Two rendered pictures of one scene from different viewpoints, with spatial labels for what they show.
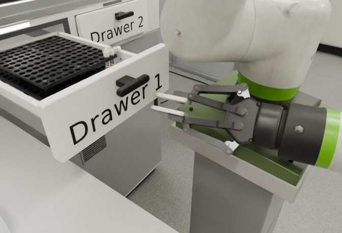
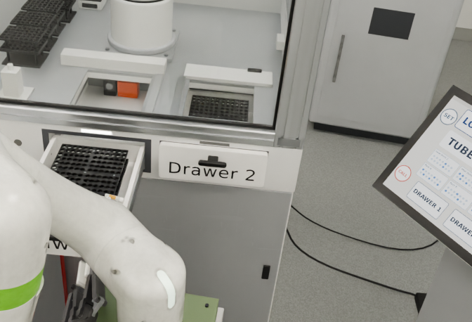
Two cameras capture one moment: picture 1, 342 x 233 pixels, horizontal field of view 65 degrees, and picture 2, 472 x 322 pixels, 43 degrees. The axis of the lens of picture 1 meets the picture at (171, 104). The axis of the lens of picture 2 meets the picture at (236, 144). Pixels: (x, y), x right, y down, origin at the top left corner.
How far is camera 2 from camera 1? 1.17 m
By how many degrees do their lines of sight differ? 44
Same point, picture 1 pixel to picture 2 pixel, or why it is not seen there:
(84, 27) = (164, 155)
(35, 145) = not seen: hidden behind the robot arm
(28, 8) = (113, 122)
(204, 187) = not seen: outside the picture
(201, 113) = (109, 299)
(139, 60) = not seen: hidden behind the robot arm
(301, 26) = (117, 290)
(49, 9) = (133, 129)
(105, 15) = (194, 152)
